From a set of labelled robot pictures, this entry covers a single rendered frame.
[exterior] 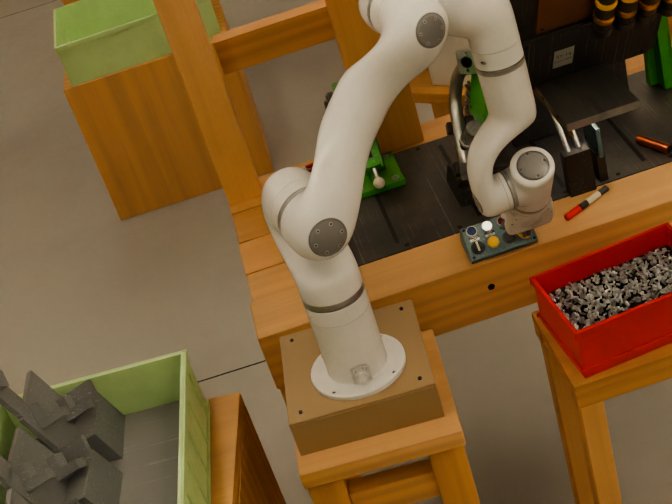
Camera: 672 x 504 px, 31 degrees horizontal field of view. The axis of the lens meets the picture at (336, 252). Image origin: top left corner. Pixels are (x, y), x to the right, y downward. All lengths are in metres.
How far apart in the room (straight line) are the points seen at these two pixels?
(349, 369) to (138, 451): 0.50
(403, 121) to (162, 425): 1.02
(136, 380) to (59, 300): 2.16
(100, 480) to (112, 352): 1.92
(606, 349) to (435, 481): 0.42
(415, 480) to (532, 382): 1.28
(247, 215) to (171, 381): 0.62
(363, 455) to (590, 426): 0.48
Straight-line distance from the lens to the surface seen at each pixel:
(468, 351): 3.77
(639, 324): 2.40
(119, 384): 2.57
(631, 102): 2.59
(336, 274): 2.18
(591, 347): 2.38
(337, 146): 2.08
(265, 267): 2.82
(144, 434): 2.55
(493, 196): 2.29
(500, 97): 2.21
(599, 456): 2.56
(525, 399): 3.57
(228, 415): 2.59
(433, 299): 2.61
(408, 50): 2.01
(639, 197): 2.70
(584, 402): 2.44
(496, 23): 2.15
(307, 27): 3.01
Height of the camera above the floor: 2.43
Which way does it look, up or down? 34 degrees down
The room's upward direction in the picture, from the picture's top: 18 degrees counter-clockwise
